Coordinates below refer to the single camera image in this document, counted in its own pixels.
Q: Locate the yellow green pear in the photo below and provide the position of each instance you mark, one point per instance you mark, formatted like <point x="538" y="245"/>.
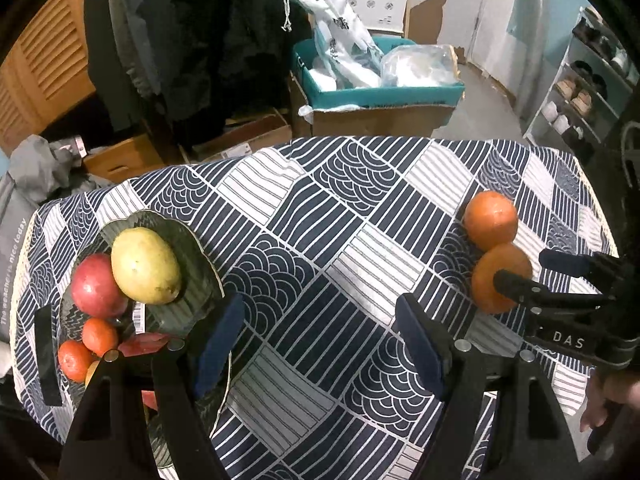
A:
<point x="144" y="267"/>

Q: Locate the clear plastic bag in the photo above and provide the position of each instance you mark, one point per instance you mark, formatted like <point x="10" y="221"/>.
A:
<point x="420" y="66"/>

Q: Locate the dark green glass plate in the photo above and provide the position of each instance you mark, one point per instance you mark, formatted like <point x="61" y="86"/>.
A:
<point x="201" y="290"/>

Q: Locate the orange slatted wooden door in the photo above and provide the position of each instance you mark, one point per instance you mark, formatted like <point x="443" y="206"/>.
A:
<point x="45" y="74"/>

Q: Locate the yellow pear in plate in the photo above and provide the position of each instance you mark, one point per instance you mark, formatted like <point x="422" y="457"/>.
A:
<point x="91" y="369"/>

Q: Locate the blue white patterned tablecloth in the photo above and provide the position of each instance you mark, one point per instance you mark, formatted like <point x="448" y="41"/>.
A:
<point x="320" y="236"/>

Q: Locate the small orange in plate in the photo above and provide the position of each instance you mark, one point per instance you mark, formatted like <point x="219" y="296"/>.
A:
<point x="99" y="336"/>

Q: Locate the red apple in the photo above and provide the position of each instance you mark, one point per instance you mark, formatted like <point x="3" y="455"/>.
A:
<point x="94" y="290"/>
<point x="144" y="344"/>

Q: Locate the teal cardboard box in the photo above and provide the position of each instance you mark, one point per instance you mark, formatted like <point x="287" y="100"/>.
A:
<point x="305" y="52"/>

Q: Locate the person's right hand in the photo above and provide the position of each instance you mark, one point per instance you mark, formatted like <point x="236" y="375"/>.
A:
<point x="618" y="387"/>

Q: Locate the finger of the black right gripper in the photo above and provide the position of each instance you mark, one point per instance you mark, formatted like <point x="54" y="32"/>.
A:
<point x="597" y="269"/>
<point x="532" y="294"/>

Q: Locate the small brown cardboard box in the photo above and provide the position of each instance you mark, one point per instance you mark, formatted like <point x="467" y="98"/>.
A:
<point x="124" y="160"/>

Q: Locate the red apple lower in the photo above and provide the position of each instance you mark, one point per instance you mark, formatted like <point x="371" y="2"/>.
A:
<point x="144" y="344"/>

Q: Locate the dark orange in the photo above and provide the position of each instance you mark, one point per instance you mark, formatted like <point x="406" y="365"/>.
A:
<point x="74" y="360"/>

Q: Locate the large brown cardboard box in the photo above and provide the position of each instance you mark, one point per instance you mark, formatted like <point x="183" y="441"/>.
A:
<point x="416" y="120"/>

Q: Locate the white printed rice bag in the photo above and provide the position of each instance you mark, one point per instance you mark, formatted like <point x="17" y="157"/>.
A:
<point x="344" y="45"/>

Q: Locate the red apple upper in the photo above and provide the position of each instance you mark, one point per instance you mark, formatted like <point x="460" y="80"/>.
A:
<point x="94" y="290"/>

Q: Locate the white patterned storage box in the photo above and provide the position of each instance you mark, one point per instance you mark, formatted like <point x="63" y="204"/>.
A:
<point x="382" y="15"/>

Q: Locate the dark hanging clothes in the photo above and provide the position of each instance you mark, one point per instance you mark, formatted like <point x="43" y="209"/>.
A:
<point x="186" y="66"/>

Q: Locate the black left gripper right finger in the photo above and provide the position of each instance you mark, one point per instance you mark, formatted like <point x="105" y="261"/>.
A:
<point x="455" y="373"/>

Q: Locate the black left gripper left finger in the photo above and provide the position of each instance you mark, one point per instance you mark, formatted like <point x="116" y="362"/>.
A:
<point x="183" y="371"/>

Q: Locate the flat cardboard box with label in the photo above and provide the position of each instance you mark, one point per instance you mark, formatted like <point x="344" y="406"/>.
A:
<point x="247" y="138"/>

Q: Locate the white shoe rack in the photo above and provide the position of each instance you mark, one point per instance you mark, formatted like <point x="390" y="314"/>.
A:
<point x="589" y="91"/>

